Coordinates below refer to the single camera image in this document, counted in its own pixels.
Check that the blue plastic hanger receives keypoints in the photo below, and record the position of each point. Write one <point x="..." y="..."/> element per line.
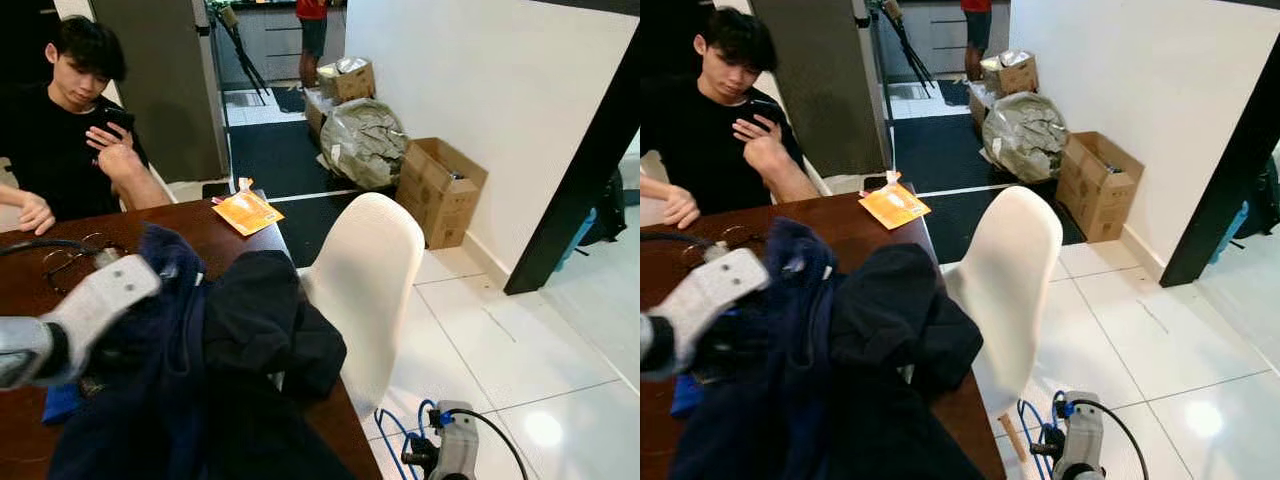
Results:
<point x="1022" y="420"/>
<point x="379" y="420"/>

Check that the navy blue garment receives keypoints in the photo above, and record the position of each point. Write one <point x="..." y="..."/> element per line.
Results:
<point x="150" y="400"/>
<point x="790" y="400"/>

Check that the plain black garment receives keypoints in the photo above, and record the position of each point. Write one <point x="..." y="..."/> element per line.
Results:
<point x="900" y="320"/>
<point x="265" y="330"/>

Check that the bright blue cloth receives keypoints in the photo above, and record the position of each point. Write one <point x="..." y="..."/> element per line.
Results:
<point x="60" y="403"/>
<point x="683" y="398"/>

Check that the brown wooden table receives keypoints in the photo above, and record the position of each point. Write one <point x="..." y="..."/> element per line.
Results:
<point x="850" y="215"/>
<point x="100" y="218"/>

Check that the white plastic chair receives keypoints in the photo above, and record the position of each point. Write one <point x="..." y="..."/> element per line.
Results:
<point x="1005" y="280"/>
<point x="365" y="280"/>

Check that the dark blue bag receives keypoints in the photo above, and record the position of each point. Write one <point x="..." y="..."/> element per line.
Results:
<point x="1262" y="200"/>
<point x="605" y="215"/>

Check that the seated person in black shirt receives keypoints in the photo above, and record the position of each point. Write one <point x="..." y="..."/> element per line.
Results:
<point x="700" y="150"/>
<point x="55" y="150"/>

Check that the orange packet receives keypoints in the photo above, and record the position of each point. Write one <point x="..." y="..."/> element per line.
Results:
<point x="248" y="212"/>
<point x="893" y="205"/>

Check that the black pillar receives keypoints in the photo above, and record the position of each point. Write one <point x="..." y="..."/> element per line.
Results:
<point x="570" y="200"/>
<point x="1225" y="190"/>

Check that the black phone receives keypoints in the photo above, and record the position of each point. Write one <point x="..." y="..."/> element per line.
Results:
<point x="765" y="112"/>
<point x="120" y="118"/>

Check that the open brown cardboard box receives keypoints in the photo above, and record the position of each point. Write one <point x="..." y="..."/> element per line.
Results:
<point x="1095" y="195"/>
<point x="440" y="205"/>

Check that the grey green plastic bag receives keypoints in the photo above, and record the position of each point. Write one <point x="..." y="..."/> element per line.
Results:
<point x="1025" y="138"/>
<point x="365" y="145"/>

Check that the black tripod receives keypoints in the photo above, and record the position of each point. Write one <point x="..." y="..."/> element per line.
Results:
<point x="905" y="45"/>
<point x="238" y="45"/>

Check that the grey kitchen cabinets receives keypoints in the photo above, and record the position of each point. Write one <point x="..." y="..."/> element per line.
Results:
<point x="940" y="35"/>
<point x="275" y="40"/>

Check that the person in red shirt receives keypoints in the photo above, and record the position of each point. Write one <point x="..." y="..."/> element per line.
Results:
<point x="312" y="35"/>
<point x="980" y="30"/>

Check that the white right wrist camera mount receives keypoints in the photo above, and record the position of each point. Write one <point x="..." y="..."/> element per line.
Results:
<point x="458" y="450"/>
<point x="1083" y="440"/>

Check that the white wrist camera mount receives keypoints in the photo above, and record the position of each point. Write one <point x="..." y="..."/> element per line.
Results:
<point x="458" y="450"/>
<point x="100" y="300"/>
<point x="1083" y="440"/>
<point x="720" y="290"/>

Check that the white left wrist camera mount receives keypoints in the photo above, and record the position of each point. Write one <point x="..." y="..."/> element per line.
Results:
<point x="720" y="290"/>
<point x="100" y="300"/>

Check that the thin frame eyeglasses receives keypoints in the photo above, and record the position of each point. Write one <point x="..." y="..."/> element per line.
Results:
<point x="722" y="236"/>
<point x="52" y="262"/>

